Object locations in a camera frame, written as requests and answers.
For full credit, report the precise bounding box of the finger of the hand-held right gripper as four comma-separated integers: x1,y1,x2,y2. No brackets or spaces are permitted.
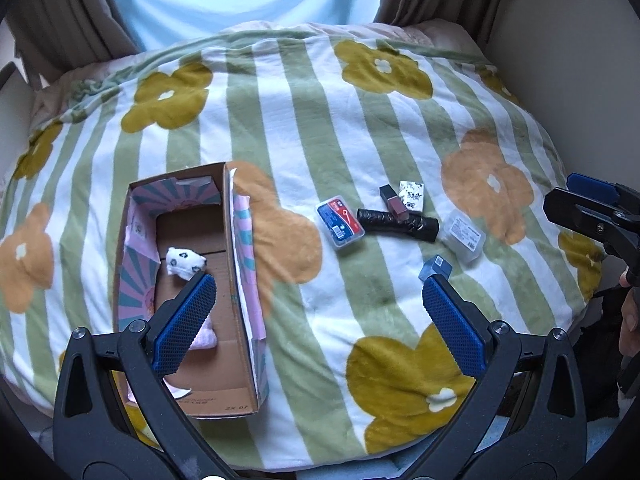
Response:
567,172,640,213
543,187,640,247

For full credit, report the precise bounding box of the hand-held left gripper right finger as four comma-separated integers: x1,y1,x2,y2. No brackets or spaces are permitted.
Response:
400,275,588,480

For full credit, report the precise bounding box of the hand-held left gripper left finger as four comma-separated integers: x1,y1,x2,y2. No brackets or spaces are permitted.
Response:
52,272,241,480

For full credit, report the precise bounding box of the small dark glossy box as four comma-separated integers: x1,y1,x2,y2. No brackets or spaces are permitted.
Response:
419,255,453,282

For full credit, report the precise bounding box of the clear plastic box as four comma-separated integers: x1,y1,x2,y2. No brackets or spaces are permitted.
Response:
442,211,486,264

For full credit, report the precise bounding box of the cardboard box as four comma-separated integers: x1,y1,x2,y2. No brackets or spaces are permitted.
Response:
112,161,271,420

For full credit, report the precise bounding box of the black bag roll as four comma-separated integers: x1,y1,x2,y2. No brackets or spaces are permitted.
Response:
356,207,440,244

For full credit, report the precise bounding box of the dark red lipstick box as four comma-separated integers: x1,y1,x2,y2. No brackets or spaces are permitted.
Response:
379,185,412,223

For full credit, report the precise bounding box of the white printed tissue pack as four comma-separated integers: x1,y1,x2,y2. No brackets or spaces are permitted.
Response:
400,180,427,213

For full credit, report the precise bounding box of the blue and red plastic case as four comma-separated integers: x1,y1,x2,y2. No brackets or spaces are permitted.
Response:
316,194,366,249

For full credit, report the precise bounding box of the person's right hand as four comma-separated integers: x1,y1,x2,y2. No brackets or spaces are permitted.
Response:
618,269,640,361

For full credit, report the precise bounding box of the pink cloth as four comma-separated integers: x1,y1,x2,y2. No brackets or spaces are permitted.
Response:
191,326,220,352

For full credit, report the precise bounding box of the white rolled sock black print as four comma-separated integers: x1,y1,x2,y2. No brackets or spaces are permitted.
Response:
165,246,208,281

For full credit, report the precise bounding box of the light blue cloth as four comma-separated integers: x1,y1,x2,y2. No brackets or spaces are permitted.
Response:
295,417,621,480

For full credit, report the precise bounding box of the striped flower print blanket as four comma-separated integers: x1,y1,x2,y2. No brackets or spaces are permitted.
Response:
0,22,607,472

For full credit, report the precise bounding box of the white furniture panel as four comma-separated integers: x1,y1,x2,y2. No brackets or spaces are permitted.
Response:
0,60,37,171

